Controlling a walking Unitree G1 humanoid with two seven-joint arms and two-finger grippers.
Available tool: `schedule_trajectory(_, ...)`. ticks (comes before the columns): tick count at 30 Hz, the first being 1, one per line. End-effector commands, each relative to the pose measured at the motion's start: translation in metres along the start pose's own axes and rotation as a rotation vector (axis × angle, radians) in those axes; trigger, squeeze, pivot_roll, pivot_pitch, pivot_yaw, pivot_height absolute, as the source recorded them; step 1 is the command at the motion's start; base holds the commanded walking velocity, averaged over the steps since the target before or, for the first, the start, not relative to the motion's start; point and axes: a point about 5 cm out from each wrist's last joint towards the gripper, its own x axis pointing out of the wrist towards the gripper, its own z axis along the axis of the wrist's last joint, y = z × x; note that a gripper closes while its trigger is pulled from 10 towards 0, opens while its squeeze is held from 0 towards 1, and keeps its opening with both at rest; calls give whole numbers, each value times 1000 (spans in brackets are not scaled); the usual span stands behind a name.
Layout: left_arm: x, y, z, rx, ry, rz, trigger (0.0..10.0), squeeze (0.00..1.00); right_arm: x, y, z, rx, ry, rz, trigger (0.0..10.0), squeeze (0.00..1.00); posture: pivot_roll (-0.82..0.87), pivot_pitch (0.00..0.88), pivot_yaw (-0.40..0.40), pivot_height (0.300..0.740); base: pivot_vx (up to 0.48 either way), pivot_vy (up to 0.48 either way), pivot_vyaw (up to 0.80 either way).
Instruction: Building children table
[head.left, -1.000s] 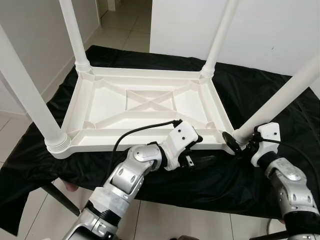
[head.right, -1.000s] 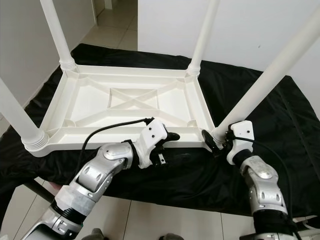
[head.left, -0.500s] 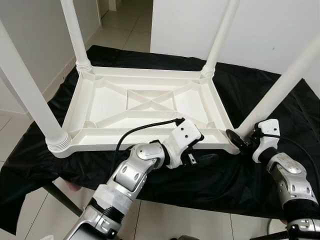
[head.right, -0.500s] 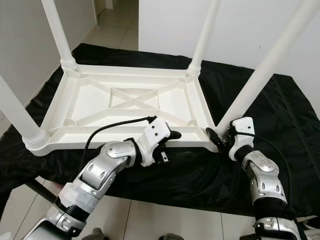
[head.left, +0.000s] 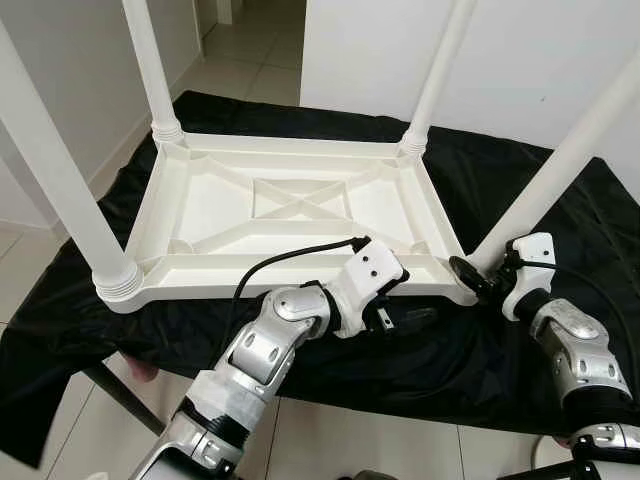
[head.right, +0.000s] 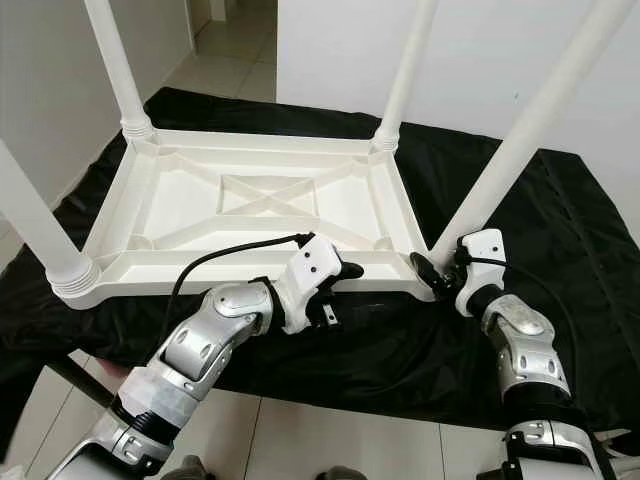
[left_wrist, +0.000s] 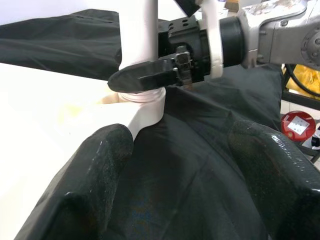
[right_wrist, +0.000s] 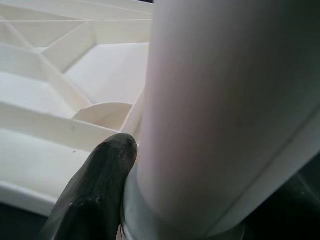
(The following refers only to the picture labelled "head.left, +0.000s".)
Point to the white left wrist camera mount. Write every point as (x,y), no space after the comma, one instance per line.
(370,270)

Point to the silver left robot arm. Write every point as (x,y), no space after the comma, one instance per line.
(270,340)

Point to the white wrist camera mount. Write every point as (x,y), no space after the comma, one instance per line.
(535,255)
(370,270)

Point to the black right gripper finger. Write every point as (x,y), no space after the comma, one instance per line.
(465,273)

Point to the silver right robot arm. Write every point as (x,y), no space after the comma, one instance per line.
(580,350)

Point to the black cloth table cover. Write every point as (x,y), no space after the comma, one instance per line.
(450,370)

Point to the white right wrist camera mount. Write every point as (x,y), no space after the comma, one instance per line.
(535,255)

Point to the grey robot right leg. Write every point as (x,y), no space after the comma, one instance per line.
(375,476)

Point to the white plastic table top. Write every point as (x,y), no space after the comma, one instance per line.
(210,200)

